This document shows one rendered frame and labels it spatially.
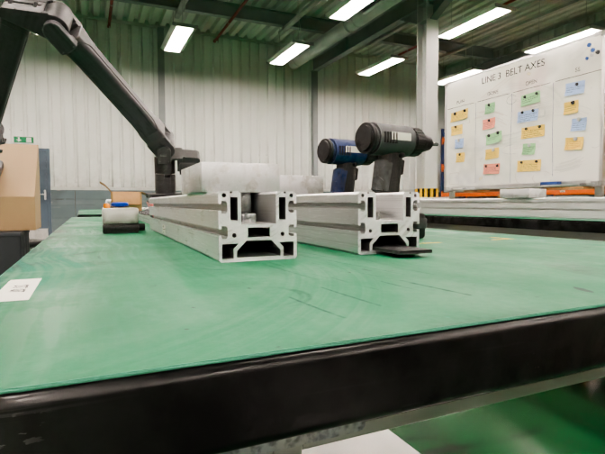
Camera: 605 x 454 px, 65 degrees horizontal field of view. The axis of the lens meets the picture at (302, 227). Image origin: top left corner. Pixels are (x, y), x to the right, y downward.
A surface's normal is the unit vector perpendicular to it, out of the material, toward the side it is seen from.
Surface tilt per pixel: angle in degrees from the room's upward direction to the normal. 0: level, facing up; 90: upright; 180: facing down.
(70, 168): 90
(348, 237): 90
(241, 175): 90
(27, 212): 90
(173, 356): 0
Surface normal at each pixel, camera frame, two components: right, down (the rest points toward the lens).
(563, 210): -0.90, 0.03
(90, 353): 0.00, -1.00
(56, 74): 0.41, 0.04
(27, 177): 0.28, -0.69
